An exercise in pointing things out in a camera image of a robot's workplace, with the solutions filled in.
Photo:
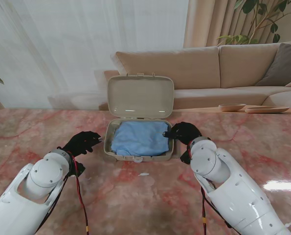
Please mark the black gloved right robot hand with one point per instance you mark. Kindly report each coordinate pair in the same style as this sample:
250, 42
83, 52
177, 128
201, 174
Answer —
186, 134

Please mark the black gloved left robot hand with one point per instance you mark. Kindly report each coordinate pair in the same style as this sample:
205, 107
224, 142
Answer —
81, 144

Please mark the light blue shirt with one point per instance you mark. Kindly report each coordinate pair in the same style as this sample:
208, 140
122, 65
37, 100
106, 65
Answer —
140, 139

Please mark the beige hard-shell suitcase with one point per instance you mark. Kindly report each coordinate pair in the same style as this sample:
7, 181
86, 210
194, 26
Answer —
140, 95

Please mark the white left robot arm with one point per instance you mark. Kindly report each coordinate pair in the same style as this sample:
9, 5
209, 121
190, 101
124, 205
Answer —
30, 191

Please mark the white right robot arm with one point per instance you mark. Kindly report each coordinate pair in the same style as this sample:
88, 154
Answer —
233, 191

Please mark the round wooden bowl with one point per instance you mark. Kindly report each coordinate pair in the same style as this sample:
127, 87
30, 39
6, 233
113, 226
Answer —
232, 107

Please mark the white paper scrap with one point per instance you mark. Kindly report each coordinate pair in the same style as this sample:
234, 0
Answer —
143, 174

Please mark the beige fabric sofa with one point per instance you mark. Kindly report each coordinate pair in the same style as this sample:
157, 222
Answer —
196, 68

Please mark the long shallow wooden tray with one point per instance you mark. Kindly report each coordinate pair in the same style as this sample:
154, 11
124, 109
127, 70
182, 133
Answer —
267, 110

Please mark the white sheer curtain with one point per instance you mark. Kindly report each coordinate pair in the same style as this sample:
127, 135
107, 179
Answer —
74, 49

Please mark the beige curtain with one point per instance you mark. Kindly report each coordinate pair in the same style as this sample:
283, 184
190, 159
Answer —
208, 22

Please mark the grey sofa cushion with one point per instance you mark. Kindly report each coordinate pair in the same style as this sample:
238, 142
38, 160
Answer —
282, 66

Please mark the tall green leafy plant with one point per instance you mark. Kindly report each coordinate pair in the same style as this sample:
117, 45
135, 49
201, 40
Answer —
257, 7

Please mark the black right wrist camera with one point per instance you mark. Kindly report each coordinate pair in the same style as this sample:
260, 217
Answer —
185, 156

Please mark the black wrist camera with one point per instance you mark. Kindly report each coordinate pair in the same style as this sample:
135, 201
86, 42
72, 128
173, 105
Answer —
78, 169
185, 156

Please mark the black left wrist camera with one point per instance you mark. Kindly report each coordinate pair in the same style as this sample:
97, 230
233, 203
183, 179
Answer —
78, 169

